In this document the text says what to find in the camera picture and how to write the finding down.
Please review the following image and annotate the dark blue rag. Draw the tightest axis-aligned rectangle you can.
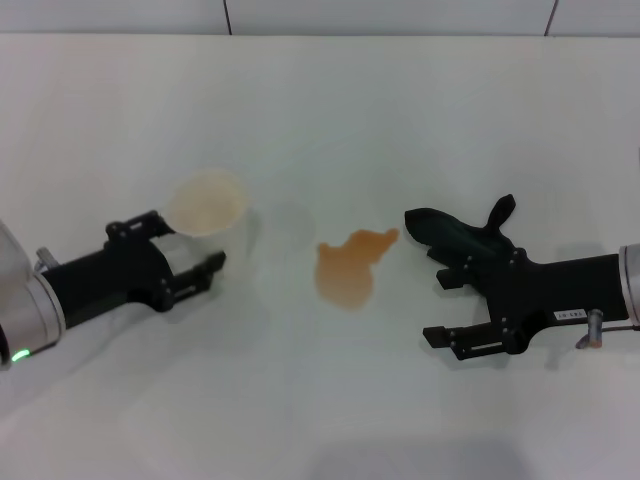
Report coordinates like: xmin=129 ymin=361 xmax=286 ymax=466
xmin=403 ymin=193 xmax=519 ymax=276

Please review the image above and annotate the right wrist cable with connector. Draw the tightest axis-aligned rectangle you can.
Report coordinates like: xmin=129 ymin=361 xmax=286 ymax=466
xmin=574 ymin=308 xmax=640 ymax=350

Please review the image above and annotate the white paper cup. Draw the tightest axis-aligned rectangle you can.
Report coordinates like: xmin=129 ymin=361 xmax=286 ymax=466
xmin=164 ymin=169 xmax=249 ymax=281

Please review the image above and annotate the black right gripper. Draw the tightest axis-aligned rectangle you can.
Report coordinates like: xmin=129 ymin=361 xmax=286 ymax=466
xmin=422 ymin=248 xmax=629 ymax=363

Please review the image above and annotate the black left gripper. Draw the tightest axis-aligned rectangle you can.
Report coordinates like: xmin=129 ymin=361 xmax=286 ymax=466
xmin=36 ymin=209 xmax=228 ymax=331

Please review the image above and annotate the brown water stain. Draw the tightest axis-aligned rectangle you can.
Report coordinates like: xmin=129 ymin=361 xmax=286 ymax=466
xmin=314 ymin=227 xmax=401 ymax=312

